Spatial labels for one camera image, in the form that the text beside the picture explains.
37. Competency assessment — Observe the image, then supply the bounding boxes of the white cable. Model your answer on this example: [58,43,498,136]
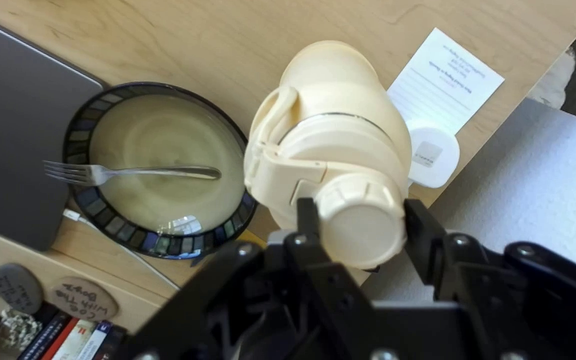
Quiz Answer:
[61,208,184,292]

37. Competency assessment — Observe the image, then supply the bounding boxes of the round grey coaster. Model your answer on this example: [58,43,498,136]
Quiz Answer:
[0,262,42,313]

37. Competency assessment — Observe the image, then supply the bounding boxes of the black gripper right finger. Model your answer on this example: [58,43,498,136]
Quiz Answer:
[404,197,445,283]

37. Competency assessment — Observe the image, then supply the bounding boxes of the grey laptop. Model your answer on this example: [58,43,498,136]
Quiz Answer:
[0,28,102,249]

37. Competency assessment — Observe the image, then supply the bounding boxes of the white round disc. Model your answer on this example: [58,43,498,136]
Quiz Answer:
[408,122,460,188]

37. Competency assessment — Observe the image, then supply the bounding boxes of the silver fork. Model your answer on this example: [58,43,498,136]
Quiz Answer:
[44,159,220,186]

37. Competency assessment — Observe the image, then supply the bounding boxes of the dark rimmed bowl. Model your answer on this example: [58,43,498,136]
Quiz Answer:
[61,82,256,259]

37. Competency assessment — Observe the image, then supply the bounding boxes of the round tan coaster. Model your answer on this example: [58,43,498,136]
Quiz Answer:
[48,276,117,321]

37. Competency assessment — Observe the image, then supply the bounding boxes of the white paper sheet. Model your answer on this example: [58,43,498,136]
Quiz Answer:
[388,28,504,134]

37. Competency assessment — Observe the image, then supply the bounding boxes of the white styrofoam box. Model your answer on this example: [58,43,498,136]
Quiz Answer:
[359,98,576,305]

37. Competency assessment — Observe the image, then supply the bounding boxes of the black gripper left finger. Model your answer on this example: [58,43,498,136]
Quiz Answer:
[293,197,329,262]

